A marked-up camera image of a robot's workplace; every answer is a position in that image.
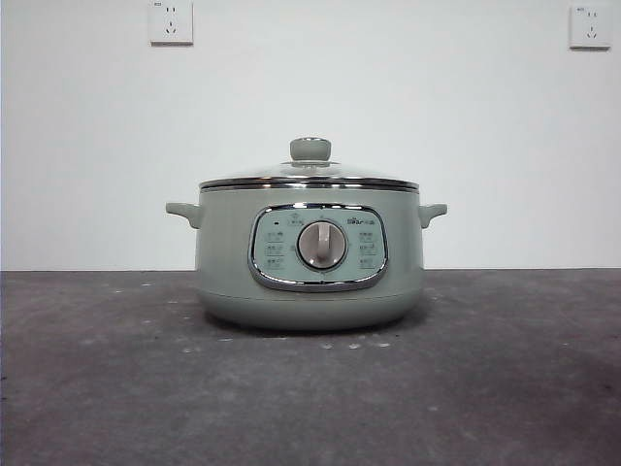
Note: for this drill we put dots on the glass lid with green knob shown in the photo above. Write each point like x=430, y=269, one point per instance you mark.
x=310, y=148

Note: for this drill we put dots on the pale green electric cooking pot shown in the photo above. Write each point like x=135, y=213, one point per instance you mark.
x=228, y=291

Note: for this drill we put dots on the white wall socket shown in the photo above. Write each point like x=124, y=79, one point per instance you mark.
x=171, y=35
x=590, y=40

